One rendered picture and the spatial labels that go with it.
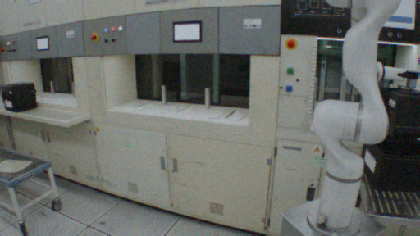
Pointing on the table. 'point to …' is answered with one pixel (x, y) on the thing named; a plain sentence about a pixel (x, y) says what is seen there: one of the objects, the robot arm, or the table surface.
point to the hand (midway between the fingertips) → (412, 74)
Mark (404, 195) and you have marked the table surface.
